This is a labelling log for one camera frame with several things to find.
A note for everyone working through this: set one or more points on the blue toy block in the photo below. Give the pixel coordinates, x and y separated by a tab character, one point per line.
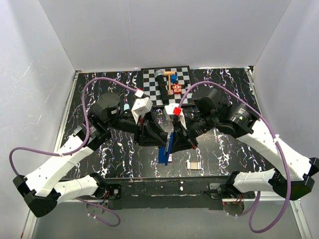
173	79

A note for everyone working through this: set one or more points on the aluminium frame rail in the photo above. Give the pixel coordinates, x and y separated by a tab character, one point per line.
39	207

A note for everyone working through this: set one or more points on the wooden toy hammer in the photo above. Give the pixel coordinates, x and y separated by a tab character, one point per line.
168	74

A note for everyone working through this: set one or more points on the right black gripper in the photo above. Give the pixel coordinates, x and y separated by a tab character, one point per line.
182	140

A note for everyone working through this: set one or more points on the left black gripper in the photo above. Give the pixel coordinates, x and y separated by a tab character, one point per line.
149	134

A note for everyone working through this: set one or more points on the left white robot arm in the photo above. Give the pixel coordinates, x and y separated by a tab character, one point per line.
42	190

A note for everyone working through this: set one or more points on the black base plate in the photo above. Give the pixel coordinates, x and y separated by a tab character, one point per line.
167	192

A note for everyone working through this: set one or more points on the blue black stapler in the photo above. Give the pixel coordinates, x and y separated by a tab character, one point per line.
164	152

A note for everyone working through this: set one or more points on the open staple box tray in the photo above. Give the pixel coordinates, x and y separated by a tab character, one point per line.
193	165

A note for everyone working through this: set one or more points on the light blue stapler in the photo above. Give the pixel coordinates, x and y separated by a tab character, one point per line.
126	107

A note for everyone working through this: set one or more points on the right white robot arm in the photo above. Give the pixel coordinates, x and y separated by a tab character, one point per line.
291	169

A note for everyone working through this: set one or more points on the black microphone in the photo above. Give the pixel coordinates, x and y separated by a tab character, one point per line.
159	75

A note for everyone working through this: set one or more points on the red toy figure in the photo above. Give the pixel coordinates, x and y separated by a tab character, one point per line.
177	89

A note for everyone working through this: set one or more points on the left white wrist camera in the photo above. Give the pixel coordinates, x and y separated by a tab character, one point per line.
141	107

